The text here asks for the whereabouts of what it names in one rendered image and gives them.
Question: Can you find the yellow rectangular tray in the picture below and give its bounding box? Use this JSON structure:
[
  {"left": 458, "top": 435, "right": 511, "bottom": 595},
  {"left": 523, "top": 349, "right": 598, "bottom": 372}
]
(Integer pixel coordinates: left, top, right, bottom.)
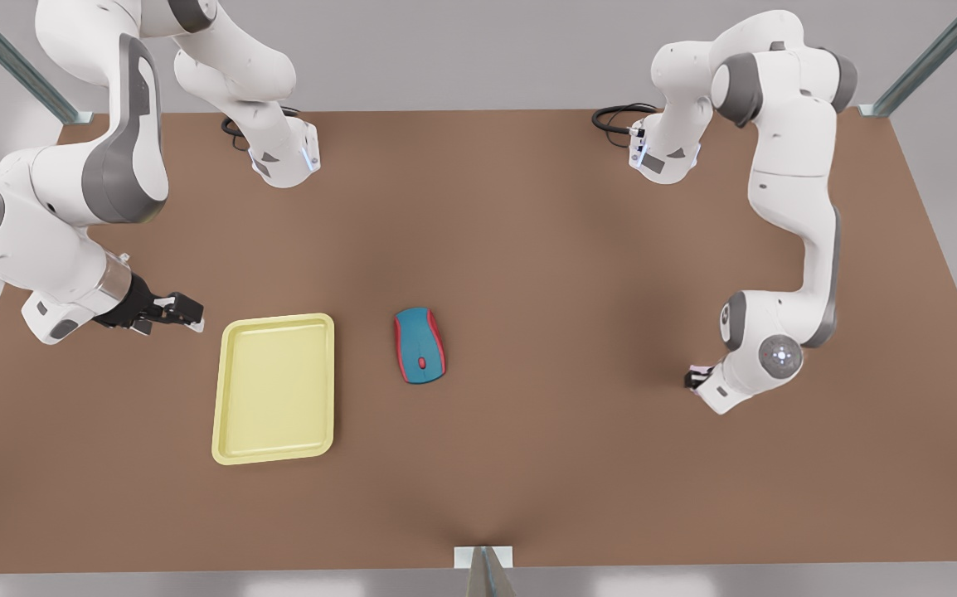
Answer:
[{"left": 211, "top": 313, "right": 336, "bottom": 466}]

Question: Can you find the silver frame post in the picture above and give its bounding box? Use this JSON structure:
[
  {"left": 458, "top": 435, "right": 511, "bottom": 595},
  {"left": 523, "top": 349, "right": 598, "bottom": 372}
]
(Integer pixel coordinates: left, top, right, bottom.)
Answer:
[
  {"left": 858, "top": 0, "right": 957, "bottom": 118},
  {"left": 454, "top": 546, "right": 519, "bottom": 597},
  {"left": 0, "top": 0, "right": 93, "bottom": 125}
]

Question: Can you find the teal and red computer mouse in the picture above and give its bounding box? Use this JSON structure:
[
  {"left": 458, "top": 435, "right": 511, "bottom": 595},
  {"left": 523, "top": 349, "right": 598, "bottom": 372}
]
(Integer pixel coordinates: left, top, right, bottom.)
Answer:
[{"left": 393, "top": 307, "right": 447, "bottom": 385}]

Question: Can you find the black cable loop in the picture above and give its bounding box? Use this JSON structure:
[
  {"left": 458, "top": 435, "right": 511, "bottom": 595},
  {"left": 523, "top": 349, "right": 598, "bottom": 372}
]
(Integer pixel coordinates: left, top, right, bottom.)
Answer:
[
  {"left": 591, "top": 103, "right": 660, "bottom": 148},
  {"left": 221, "top": 106, "right": 304, "bottom": 153}
]

